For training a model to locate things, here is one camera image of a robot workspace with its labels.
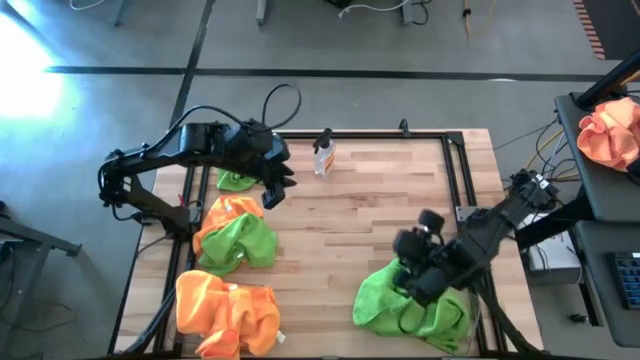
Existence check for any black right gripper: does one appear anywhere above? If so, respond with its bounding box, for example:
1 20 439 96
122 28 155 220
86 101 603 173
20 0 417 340
394 238 474 308

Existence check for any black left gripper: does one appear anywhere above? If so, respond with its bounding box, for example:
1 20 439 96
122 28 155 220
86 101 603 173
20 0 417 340
234 122 298 191

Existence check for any green microfiber towel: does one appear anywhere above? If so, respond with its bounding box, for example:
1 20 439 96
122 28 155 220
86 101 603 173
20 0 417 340
215 168 262 193
197 213 279 279
351 257 431 341
409 287 475 356

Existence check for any orange microfiber towel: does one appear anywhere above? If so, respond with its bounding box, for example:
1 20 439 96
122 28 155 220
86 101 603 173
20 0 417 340
174 269 282 357
195 287 246 360
191 194 265 257

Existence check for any clear spray bottle orange label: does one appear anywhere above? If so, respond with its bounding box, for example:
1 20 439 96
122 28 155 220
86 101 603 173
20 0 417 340
312 127 337 178

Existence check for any clear plastic basket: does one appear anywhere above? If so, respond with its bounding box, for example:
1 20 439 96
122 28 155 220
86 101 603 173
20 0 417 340
376 260 482 358
169 280 289 357

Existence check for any white equipment box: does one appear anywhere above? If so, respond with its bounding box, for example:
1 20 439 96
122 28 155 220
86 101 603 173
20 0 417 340
522 227 584 275

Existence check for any grey desk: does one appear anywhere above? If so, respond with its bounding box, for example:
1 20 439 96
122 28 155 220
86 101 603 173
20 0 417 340
573 219 640 350

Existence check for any grey side cart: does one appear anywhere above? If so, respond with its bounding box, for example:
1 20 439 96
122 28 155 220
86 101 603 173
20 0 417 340
553 91 640 225

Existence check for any black backlit keyboard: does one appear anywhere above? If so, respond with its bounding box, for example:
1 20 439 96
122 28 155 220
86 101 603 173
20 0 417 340
607 250 640 312

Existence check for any peach orange crumpled cloth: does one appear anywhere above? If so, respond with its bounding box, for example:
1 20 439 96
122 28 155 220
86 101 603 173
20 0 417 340
576 96 640 174

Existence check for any grey metal stand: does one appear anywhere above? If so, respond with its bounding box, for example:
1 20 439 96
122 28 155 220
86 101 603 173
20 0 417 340
0 199 84 261

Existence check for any black diagonal stand beam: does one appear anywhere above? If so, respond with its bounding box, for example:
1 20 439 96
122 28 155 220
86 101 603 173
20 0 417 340
574 49 640 110

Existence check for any dark mat with orange stripes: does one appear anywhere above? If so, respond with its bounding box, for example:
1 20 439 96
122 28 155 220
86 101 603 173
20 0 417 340
572 0 640 61

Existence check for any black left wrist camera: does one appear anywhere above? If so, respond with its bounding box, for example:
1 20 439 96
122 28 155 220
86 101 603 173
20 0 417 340
261 182 287 211

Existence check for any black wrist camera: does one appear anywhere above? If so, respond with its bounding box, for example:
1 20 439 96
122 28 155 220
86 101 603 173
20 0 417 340
261 182 287 211
417 208 447 236

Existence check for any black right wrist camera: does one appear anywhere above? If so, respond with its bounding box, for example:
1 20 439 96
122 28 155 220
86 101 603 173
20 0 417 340
417 208 447 236

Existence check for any black aluminium rig frame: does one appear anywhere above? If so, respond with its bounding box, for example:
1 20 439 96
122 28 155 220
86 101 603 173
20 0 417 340
107 119 546 360

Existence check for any tangled cable bundle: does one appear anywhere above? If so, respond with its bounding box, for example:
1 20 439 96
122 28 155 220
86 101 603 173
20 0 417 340
492 115 584 185

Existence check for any yellow floor cable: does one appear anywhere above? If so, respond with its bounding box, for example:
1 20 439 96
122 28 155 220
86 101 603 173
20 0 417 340
461 0 497 37

